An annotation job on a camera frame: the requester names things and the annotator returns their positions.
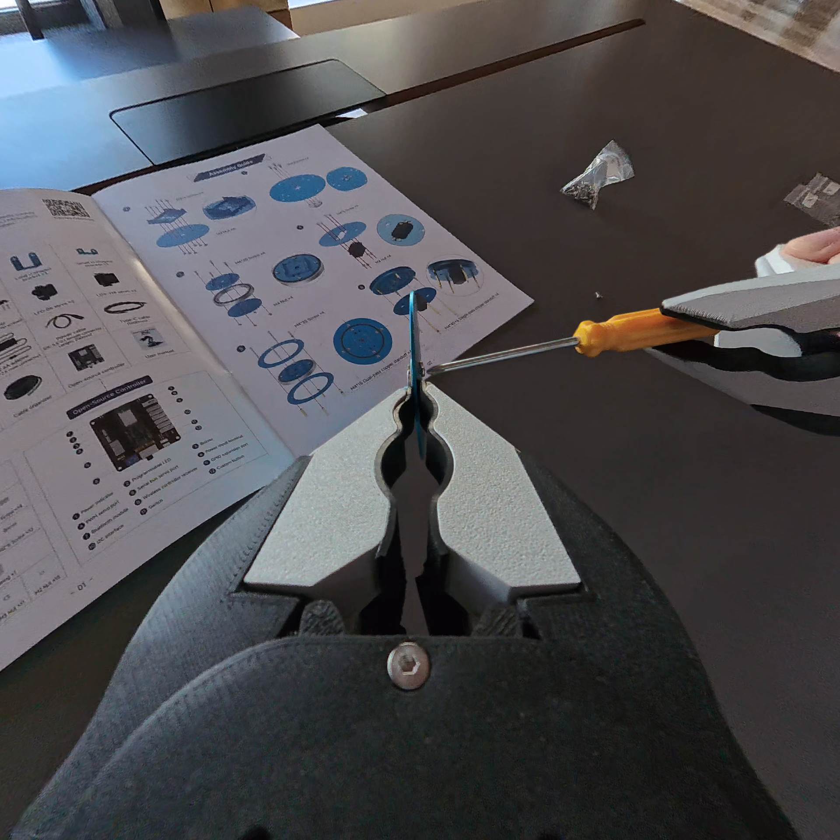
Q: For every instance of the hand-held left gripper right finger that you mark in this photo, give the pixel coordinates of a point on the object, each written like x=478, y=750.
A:
x=505, y=518

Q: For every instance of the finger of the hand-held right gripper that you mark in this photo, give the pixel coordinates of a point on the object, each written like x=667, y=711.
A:
x=807, y=397
x=774, y=305

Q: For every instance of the silver machine screw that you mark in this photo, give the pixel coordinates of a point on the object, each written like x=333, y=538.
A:
x=420, y=372

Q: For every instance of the clear bag of screws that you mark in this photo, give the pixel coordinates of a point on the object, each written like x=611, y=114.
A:
x=590, y=180

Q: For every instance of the black adjacent desk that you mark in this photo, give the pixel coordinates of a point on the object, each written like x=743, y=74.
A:
x=459, y=59

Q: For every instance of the open assembly manual booklet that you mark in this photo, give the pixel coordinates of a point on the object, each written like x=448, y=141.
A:
x=229, y=295

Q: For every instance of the blue round metal plate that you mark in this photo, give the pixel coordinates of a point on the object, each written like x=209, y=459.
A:
x=414, y=334

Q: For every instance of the black office desk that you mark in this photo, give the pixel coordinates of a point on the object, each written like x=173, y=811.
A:
x=164, y=46

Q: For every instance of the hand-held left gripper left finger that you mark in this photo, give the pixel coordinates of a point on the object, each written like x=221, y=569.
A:
x=315, y=518

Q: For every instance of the small clear labelled bag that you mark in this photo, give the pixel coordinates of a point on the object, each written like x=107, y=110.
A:
x=817, y=197

